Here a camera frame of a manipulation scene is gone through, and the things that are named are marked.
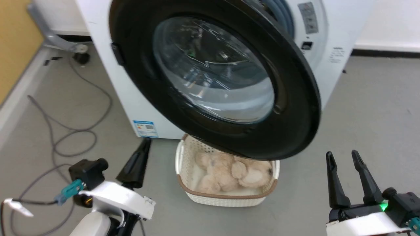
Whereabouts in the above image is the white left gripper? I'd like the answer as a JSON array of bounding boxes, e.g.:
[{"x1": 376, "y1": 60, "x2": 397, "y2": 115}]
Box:
[{"x1": 78, "y1": 137, "x2": 155, "y2": 221}]

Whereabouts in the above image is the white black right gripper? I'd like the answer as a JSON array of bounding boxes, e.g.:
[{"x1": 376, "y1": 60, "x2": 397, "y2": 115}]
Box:
[{"x1": 325, "y1": 150, "x2": 411, "y2": 236}]

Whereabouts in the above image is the white front-load washing machine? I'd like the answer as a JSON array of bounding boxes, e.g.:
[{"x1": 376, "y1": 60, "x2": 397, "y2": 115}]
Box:
[{"x1": 75, "y1": 0, "x2": 375, "y2": 140}]

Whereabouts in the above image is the black round glass washer door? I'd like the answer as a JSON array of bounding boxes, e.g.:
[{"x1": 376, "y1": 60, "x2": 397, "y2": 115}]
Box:
[{"x1": 109, "y1": 0, "x2": 322, "y2": 161}]

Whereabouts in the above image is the blue energy label sticker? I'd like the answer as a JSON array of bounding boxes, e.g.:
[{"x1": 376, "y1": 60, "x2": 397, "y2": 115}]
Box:
[{"x1": 133, "y1": 120, "x2": 159, "y2": 138}]

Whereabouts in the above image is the white plastic laundry basket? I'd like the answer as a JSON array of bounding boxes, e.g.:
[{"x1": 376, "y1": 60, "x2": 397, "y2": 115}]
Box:
[{"x1": 175, "y1": 134, "x2": 281, "y2": 207}]

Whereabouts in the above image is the beige plush toy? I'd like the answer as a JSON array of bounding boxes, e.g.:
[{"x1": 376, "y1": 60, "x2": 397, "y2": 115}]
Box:
[{"x1": 195, "y1": 151, "x2": 273, "y2": 194}]

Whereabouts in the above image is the grey warning sticker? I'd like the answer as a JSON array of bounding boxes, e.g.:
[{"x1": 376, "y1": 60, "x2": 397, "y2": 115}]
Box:
[{"x1": 297, "y1": 2, "x2": 319, "y2": 34}]

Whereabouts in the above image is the grey rubber drum gasket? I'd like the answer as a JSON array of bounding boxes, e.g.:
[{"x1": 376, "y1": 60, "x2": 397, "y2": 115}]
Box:
[{"x1": 262, "y1": 0, "x2": 295, "y2": 37}]

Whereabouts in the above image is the grey floor cable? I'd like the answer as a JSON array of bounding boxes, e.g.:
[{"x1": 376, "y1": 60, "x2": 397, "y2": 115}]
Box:
[{"x1": 9, "y1": 55, "x2": 113, "y2": 236}]

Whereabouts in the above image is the teal plug black cable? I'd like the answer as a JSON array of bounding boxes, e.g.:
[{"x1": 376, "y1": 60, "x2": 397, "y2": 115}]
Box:
[{"x1": 0, "y1": 179, "x2": 87, "y2": 236}]

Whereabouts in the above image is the grey drain hose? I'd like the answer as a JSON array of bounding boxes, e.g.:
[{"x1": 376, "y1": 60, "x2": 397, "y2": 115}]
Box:
[{"x1": 27, "y1": 3, "x2": 89, "y2": 54}]

